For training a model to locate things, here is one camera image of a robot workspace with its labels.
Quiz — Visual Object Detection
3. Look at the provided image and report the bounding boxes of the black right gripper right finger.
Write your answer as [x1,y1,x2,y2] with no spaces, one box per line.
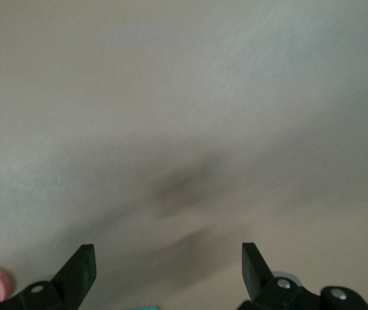
[238,242,304,310]

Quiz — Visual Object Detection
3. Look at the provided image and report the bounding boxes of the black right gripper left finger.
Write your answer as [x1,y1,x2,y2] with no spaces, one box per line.
[17,244,97,310]

